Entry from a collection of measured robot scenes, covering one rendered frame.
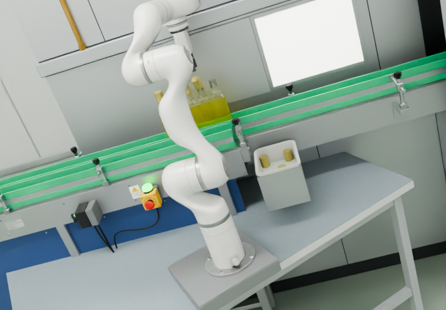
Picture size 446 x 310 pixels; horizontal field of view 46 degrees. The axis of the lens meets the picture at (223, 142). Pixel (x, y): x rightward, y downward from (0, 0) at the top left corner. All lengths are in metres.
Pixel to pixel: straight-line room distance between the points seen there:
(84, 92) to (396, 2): 1.39
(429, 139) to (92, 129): 1.56
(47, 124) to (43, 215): 3.59
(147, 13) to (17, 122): 4.45
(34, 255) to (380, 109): 1.65
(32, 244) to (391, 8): 1.87
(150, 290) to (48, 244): 0.64
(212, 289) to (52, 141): 4.37
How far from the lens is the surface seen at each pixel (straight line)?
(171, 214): 2.30
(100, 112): 2.45
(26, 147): 6.14
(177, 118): 1.68
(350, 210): 2.10
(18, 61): 5.78
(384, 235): 2.81
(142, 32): 1.68
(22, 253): 2.59
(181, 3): 1.96
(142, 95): 2.38
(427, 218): 2.82
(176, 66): 1.63
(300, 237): 2.03
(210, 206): 1.79
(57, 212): 2.38
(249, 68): 2.28
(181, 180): 1.74
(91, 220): 2.26
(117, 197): 2.27
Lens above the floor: 1.94
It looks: 24 degrees down
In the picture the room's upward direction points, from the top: 19 degrees counter-clockwise
